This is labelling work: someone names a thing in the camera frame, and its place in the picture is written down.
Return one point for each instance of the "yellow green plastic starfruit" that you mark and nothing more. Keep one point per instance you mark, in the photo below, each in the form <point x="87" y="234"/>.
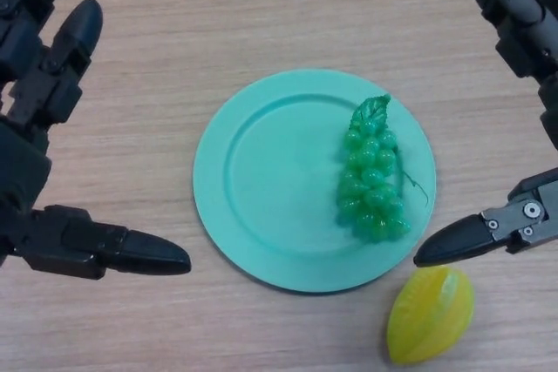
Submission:
<point x="429" y="319"/>

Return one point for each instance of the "green plastic grape bunch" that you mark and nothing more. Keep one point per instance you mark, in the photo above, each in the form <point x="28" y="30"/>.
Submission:
<point x="370" y="189"/>

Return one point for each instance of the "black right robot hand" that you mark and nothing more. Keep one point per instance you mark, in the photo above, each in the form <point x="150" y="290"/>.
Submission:
<point x="523" y="41"/>

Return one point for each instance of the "round teal green plate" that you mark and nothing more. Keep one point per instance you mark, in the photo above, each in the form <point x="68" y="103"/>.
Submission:
<point x="274" y="180"/>

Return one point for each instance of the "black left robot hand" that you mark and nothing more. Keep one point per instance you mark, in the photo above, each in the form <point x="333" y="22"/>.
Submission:
<point x="39" y="93"/>

